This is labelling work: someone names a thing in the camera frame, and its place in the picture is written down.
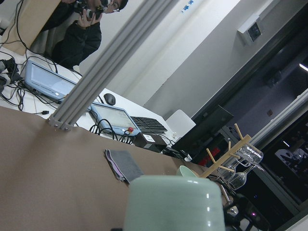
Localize wooden mug tree stand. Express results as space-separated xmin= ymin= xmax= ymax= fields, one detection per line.
xmin=200 ymin=123 xmax=252 ymax=178

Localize person in black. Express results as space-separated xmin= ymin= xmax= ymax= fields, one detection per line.
xmin=38 ymin=0 xmax=129 ymax=70

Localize blue teach pendant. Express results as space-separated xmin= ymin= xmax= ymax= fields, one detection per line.
xmin=90 ymin=102 xmax=141 ymax=136
xmin=24 ymin=61 xmax=76 ymax=103

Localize mint green bowl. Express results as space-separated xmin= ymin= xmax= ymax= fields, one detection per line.
xmin=176 ymin=166 xmax=199 ymax=177

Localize black keyboard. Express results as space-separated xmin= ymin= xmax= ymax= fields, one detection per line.
xmin=131 ymin=116 xmax=167 ymax=132

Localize aluminium frame post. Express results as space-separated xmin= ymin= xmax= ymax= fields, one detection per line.
xmin=47 ymin=0 xmax=176 ymax=131

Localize clear glass on stand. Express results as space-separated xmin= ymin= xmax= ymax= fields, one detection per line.
xmin=235 ymin=144 xmax=264 ymax=167

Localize grey folded cloth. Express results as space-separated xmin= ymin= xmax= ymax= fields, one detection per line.
xmin=104 ymin=149 xmax=144 ymax=184

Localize black monitor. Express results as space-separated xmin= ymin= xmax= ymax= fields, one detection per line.
xmin=171 ymin=105 xmax=234 ymax=157

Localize green plastic cup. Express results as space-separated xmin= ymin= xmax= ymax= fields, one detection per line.
xmin=123 ymin=176 xmax=225 ymax=231

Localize black computer mouse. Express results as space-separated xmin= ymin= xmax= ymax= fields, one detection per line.
xmin=104 ymin=93 xmax=116 ymax=106

